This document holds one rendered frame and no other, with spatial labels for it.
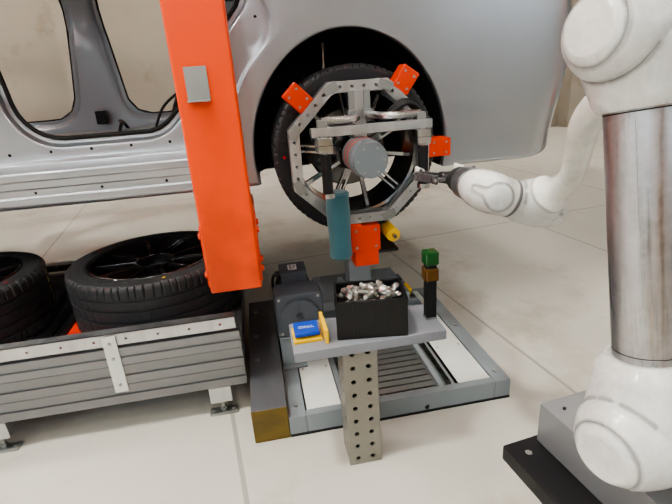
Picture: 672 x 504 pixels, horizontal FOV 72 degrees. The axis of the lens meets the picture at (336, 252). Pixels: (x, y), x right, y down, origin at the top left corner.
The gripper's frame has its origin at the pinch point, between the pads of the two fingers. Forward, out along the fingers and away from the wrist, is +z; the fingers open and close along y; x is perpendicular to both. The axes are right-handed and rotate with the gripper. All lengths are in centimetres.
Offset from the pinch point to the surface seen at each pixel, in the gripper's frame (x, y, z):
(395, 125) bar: 13.6, -9.5, 13.6
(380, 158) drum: 2.3, -13.9, 18.0
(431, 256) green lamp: -18.2, -12.6, -28.2
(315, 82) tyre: 29, -32, 41
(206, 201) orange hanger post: -2, -73, -4
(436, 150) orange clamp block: 0.9, 12.8, 32.6
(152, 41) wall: 96, -178, 596
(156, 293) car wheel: -37, -97, 15
